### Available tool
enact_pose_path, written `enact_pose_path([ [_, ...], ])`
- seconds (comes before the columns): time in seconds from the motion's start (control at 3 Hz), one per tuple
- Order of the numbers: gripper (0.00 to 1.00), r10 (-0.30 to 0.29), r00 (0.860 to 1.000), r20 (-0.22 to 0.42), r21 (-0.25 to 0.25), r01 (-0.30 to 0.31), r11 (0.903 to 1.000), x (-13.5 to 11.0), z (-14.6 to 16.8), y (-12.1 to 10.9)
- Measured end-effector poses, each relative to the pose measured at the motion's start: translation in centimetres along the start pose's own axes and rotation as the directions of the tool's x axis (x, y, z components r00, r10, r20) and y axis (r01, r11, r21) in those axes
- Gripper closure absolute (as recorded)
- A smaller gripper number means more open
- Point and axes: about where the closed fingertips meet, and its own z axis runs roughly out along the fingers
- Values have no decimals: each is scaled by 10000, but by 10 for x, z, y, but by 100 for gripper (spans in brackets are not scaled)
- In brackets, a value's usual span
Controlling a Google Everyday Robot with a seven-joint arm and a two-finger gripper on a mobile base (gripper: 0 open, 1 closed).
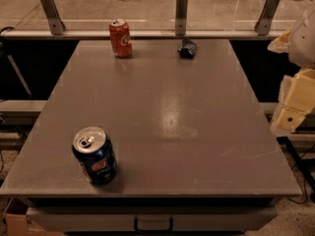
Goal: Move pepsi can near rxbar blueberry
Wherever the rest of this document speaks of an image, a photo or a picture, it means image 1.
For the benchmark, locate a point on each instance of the metal rail bracket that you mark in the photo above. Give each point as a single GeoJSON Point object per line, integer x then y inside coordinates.
{"type": "Point", "coordinates": [55, 24]}
{"type": "Point", "coordinates": [181, 16]}
{"type": "Point", "coordinates": [264, 23]}

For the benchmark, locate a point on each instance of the left metal rail bracket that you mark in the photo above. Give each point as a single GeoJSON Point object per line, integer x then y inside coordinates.
{"type": "Point", "coordinates": [55, 24]}

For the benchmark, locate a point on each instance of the dark blue rxbar wrapper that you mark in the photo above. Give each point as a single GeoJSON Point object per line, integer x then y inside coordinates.
{"type": "Point", "coordinates": [188, 48]}

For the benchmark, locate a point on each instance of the orange soda can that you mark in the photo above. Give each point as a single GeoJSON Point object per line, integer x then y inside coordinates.
{"type": "Point", "coordinates": [120, 38]}

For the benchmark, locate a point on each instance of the right metal rail bracket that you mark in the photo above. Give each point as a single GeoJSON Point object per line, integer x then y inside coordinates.
{"type": "Point", "coordinates": [264, 23]}

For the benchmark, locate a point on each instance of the cardboard box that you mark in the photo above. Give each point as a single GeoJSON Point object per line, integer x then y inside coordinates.
{"type": "Point", "coordinates": [19, 225]}

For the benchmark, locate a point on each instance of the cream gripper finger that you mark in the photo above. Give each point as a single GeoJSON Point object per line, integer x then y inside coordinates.
{"type": "Point", "coordinates": [281, 43]}
{"type": "Point", "coordinates": [296, 101]}

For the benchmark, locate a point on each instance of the middle metal rail bracket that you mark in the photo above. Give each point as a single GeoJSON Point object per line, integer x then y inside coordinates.
{"type": "Point", "coordinates": [181, 16]}

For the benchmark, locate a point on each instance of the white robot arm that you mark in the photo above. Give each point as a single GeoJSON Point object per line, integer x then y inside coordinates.
{"type": "Point", "coordinates": [302, 42]}

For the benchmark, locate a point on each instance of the horizontal metal rail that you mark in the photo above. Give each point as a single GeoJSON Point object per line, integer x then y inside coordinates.
{"type": "Point", "coordinates": [137, 34]}

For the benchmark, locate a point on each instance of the grey drawer with black handle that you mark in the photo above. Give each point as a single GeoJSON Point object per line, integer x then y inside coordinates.
{"type": "Point", "coordinates": [152, 219]}

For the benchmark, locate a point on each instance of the black stand leg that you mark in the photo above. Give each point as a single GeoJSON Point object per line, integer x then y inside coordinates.
{"type": "Point", "coordinates": [305, 166]}

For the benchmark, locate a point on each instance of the blue pepsi can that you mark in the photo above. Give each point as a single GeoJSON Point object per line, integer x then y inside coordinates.
{"type": "Point", "coordinates": [94, 151]}

